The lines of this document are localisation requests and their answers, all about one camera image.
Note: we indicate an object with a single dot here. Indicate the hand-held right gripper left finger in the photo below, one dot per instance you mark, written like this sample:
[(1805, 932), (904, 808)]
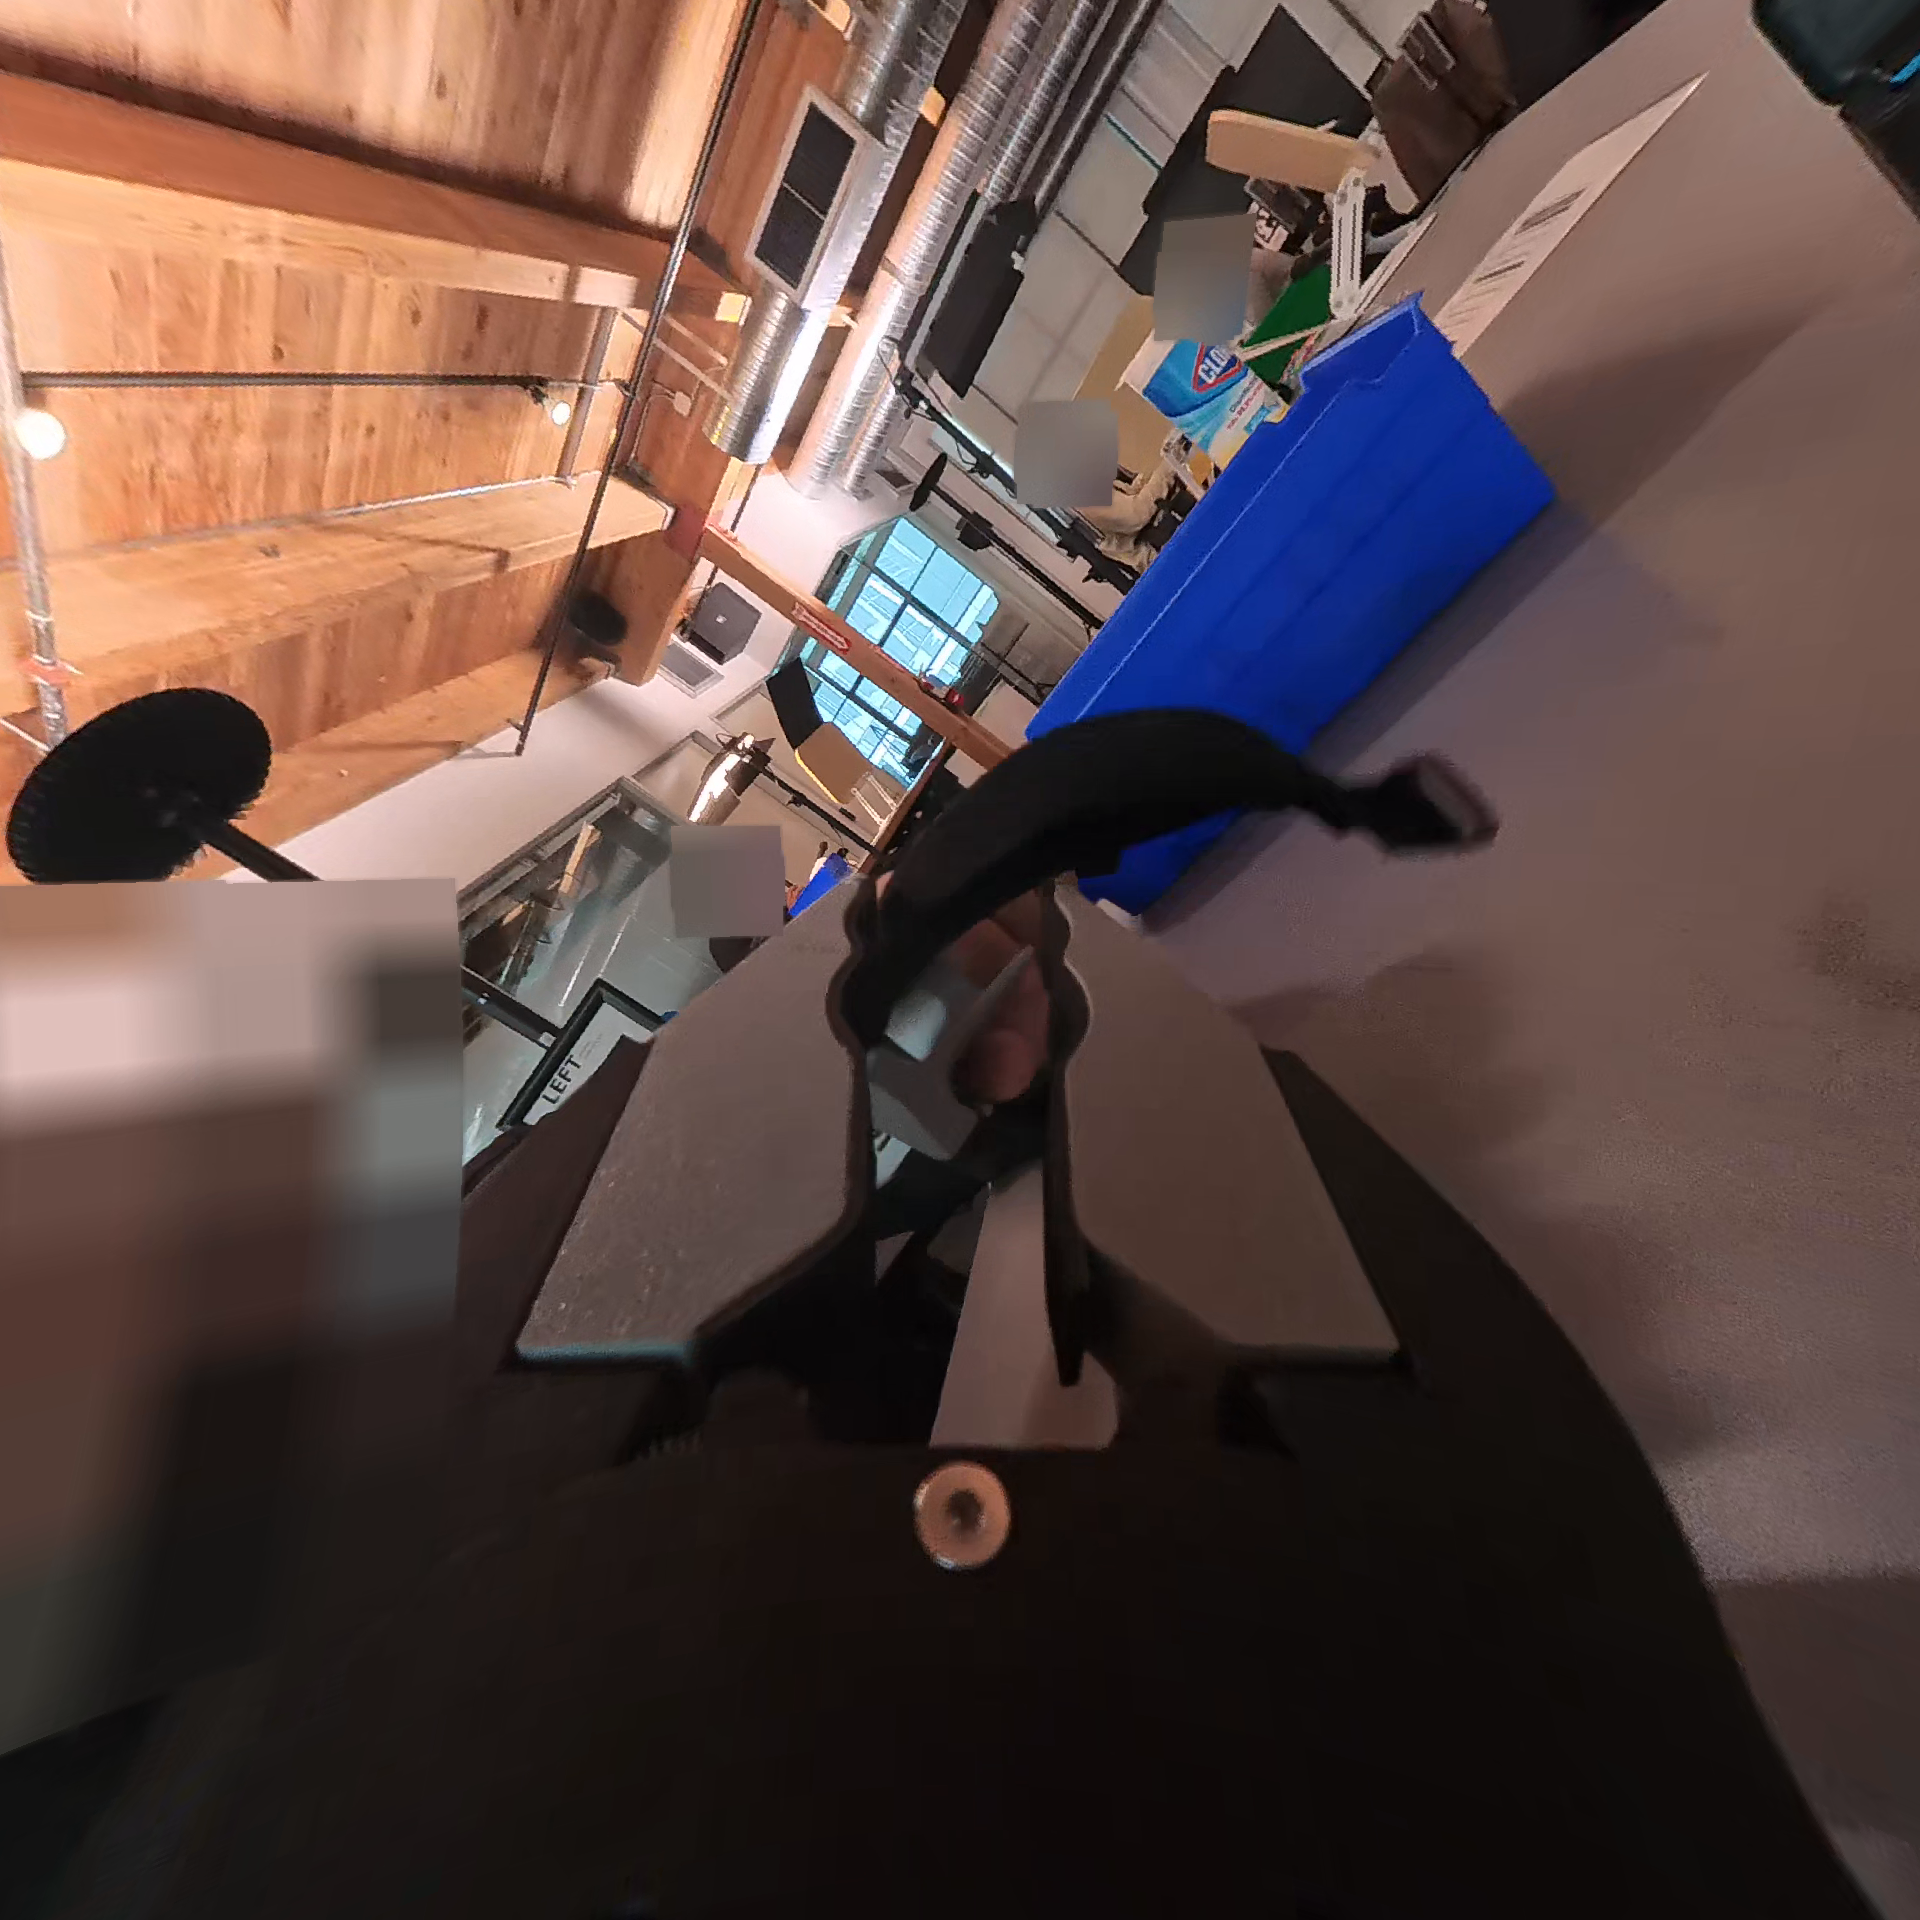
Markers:
[(704, 1185)]

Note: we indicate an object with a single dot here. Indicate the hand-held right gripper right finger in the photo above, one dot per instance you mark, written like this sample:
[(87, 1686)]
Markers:
[(1215, 1185)]

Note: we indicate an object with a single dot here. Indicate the person's left hand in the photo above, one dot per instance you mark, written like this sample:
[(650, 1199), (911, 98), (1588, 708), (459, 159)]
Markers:
[(1009, 1050)]

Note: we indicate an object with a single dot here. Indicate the fiducial marker board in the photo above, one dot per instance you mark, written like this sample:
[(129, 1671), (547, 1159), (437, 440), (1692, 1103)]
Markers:
[(570, 1065)]

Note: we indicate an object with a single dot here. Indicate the beige rounded panel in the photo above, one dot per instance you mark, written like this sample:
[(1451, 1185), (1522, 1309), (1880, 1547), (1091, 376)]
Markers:
[(825, 759)]

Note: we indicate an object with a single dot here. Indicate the studio light on tripod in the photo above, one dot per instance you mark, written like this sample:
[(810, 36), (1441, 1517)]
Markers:
[(734, 780)]

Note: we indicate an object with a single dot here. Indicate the window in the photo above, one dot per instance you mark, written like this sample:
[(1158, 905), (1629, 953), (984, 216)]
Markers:
[(915, 600)]

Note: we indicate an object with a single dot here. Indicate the blue plastic bin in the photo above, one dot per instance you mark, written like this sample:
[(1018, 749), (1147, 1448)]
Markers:
[(1304, 571)]

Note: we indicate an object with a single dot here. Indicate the black floor lamp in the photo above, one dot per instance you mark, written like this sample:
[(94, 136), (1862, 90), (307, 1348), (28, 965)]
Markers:
[(134, 780)]

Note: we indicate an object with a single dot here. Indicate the beige rounded board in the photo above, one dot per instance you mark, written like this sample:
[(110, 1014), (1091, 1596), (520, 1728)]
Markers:
[(1118, 361)]

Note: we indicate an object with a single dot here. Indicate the disinfecting wipes canister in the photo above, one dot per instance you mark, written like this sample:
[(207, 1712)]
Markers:
[(1200, 382)]

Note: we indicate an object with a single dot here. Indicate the black light panel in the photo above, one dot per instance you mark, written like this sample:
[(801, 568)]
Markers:
[(974, 301)]

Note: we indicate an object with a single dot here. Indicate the beige board on white stand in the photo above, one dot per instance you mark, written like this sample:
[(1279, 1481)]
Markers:
[(1290, 142)]

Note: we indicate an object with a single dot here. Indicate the white paper sheet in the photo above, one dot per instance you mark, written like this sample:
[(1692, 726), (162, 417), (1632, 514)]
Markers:
[(1560, 195)]

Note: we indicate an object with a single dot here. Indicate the dark charging case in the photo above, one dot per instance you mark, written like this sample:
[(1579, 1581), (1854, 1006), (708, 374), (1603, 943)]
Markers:
[(1845, 61)]

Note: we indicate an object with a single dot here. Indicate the wooden post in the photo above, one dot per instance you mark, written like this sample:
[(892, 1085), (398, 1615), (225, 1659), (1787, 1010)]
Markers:
[(841, 639)]

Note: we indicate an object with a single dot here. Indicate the black wall speaker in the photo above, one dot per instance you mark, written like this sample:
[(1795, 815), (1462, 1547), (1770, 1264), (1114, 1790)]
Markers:
[(722, 621)]

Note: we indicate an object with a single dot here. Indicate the silver air duct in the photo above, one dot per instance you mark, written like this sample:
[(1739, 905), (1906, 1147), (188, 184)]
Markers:
[(931, 181)]

